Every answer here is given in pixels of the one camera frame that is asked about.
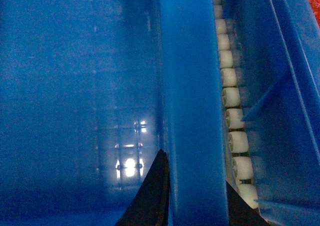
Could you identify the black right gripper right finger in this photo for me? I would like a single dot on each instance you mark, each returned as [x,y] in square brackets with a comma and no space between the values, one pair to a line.
[240,213]

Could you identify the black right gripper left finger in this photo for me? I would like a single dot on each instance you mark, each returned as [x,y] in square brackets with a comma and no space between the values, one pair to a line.
[150,206]

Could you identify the large blue plastic crate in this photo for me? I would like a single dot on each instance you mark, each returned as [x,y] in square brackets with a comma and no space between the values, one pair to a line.
[90,91]

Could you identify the white roller conveyor track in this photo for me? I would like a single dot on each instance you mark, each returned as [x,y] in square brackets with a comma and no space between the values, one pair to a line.
[239,168]

